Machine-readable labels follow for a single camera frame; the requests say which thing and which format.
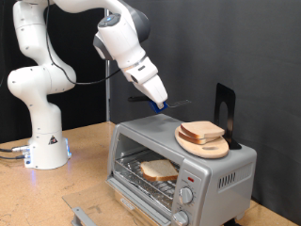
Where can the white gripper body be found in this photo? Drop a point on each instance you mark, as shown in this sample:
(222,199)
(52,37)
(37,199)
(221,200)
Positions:
(154,89)

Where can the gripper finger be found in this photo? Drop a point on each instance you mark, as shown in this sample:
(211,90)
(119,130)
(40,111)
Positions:
(161,105)

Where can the metal spatula with blue block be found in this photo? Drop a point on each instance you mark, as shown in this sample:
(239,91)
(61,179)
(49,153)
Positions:
(155,106)

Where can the white bread slice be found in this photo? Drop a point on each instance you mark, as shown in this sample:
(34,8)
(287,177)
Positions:
(158,169)

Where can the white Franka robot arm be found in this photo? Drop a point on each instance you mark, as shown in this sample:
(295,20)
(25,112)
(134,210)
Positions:
(40,125)

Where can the red oven indicator light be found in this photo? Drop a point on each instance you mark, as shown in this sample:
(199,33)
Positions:
(190,179)

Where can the silver toaster oven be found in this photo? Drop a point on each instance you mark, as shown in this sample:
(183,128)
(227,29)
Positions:
(200,175)

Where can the silver knob at oven bottom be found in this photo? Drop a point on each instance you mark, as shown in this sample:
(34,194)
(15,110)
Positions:
(181,218)

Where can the bread slice with brown crust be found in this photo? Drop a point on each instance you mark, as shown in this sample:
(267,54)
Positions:
(194,140)
(202,128)

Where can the vertical metal pole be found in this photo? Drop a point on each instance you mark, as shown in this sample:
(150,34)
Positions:
(108,94)

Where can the oval wooden cutting board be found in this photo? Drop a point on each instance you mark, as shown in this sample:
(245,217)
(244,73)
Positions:
(203,150)

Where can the black fabric backdrop curtain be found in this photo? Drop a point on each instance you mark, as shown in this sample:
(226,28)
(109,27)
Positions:
(87,103)

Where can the black metal bookend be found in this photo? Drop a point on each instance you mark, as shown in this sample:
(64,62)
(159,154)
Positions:
(231,103)

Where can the silver knob below red light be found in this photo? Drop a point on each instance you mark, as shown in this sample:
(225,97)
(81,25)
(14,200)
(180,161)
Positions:
(186,195)

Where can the grey fabric backdrop curtain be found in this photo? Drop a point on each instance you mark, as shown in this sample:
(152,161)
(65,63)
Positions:
(250,47)

